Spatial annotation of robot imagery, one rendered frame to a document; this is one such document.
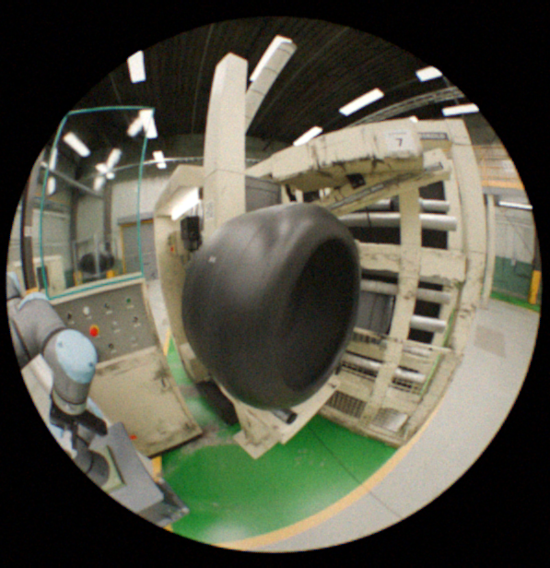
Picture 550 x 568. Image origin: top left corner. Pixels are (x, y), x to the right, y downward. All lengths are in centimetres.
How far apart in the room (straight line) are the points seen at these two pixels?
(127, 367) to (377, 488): 164
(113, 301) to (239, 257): 78
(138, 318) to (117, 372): 32
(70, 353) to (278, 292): 38
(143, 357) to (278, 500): 117
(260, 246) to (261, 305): 9
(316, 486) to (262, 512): 38
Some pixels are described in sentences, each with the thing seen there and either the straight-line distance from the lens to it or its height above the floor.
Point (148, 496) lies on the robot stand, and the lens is 92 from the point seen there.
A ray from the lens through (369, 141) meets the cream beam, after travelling 66.
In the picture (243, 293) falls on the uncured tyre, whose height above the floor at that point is 130.
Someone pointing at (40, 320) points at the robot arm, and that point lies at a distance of 43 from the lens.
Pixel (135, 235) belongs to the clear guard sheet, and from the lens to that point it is 92.
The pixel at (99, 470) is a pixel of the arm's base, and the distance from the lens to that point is 99.
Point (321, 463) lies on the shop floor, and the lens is 147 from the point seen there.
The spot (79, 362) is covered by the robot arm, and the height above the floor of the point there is 123.
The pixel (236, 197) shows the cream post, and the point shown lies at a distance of 70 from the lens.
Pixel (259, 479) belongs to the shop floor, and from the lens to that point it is 142.
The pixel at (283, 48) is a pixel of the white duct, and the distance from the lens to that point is 153.
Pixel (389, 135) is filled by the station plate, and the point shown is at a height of 172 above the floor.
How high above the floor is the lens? 137
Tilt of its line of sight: 14 degrees down
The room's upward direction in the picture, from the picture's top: 2 degrees counter-clockwise
